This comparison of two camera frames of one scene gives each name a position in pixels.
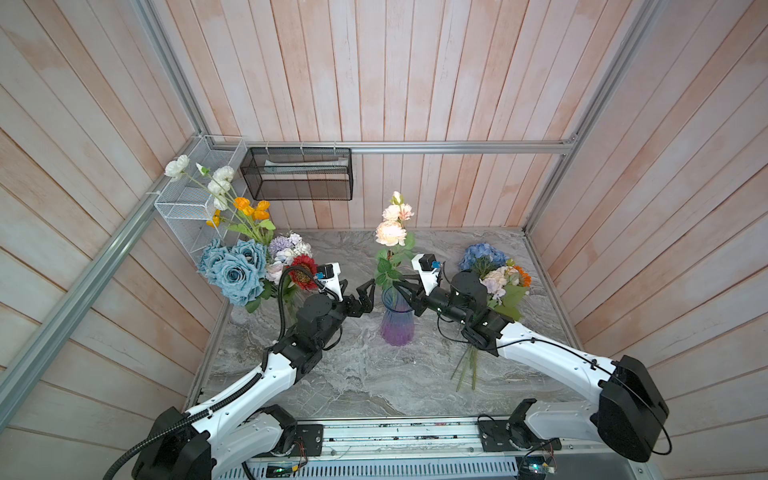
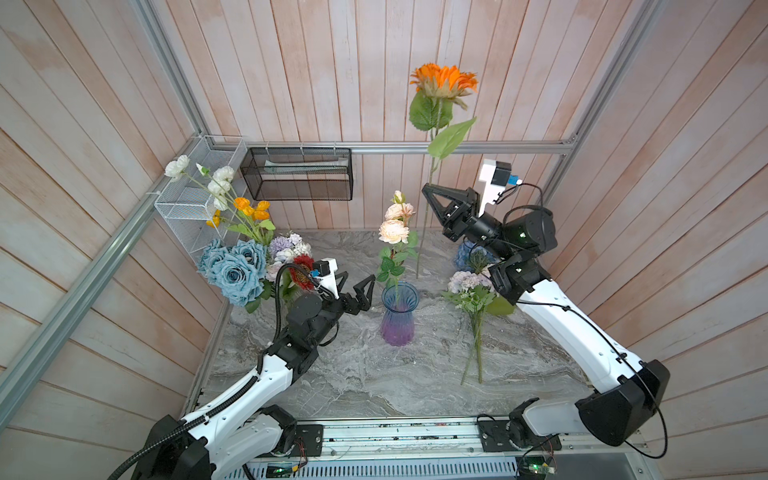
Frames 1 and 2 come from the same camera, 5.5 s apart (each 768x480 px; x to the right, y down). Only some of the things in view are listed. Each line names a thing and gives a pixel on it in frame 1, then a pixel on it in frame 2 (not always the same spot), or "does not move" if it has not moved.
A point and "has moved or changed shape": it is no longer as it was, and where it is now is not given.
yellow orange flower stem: (254, 220) does not move
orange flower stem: (526, 278) has moved or changed shape
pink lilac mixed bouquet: (282, 250) does not move
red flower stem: (301, 277) does not move
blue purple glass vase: (397, 320) does not move
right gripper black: (415, 300) to (462, 221)
